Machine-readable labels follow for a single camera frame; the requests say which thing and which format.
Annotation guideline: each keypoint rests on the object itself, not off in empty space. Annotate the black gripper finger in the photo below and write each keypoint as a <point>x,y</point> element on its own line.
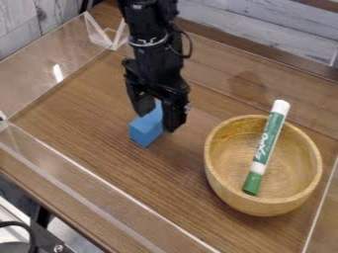
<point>142,100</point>
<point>174,112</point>

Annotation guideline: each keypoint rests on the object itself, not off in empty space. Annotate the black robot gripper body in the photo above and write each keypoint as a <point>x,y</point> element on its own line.
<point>155,66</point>

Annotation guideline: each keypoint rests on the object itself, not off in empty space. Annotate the blue foam block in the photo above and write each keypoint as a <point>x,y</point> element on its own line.
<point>147,128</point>

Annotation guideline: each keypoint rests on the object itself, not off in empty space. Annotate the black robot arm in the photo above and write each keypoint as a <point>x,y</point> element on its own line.
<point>150,20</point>

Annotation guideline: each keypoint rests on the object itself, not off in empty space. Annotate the brown wooden bowl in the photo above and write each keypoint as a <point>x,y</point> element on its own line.
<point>293,174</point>

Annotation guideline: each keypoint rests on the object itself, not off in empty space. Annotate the green dry erase marker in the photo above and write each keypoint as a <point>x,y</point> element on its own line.
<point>266,147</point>

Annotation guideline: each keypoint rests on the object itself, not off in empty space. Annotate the clear acrylic corner bracket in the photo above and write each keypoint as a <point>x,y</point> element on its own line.
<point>106,37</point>

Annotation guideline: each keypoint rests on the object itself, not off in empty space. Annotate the black metal table bracket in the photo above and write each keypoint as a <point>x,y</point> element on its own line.
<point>47,242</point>

